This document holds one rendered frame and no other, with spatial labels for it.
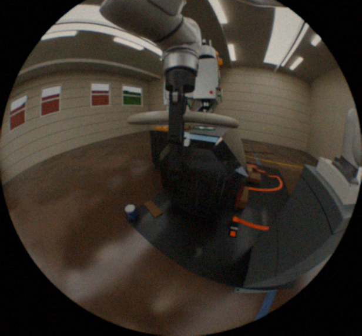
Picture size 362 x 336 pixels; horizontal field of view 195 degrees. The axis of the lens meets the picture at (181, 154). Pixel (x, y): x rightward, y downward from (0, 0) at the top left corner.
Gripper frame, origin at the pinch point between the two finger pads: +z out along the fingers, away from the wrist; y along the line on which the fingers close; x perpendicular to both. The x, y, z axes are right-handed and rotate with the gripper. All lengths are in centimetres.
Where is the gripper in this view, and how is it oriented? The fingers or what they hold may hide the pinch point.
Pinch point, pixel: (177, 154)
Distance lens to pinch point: 27.7
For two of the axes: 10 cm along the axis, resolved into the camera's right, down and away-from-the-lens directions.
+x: -9.9, -0.7, 0.9
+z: -0.4, 9.6, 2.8
